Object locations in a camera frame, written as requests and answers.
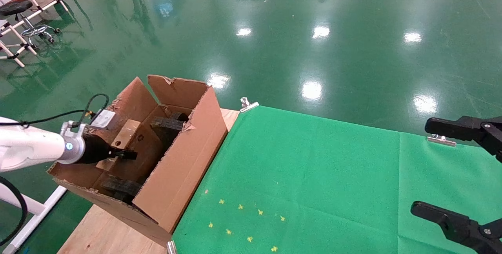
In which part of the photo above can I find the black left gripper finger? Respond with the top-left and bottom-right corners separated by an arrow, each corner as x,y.
108,148 -> 138,161

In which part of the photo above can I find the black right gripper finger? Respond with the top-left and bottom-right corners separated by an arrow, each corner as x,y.
411,201 -> 502,254
425,116 -> 502,163

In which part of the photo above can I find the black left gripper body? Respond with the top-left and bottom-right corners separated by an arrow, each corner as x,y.
80,134 -> 113,165

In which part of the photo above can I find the taped cardboard box with hole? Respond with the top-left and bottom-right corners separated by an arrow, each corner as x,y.
96,120 -> 142,172

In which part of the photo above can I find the large open cardboard carton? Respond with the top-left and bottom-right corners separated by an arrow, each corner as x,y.
47,74 -> 229,247

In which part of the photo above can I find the white pipe stand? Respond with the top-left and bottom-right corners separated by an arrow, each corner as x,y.
0,183 -> 69,254

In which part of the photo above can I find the green table cloth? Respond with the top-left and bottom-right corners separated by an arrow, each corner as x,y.
171,105 -> 502,254

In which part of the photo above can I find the black swivel stool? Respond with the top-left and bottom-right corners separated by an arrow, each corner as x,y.
0,0 -> 61,47

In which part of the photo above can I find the silver camera mount bracket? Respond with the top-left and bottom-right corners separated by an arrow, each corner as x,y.
60,121 -> 93,138

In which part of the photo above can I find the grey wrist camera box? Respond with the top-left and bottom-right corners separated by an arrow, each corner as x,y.
91,109 -> 116,129

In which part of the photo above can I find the black camera cable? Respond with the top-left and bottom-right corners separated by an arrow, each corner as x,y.
0,93 -> 109,247

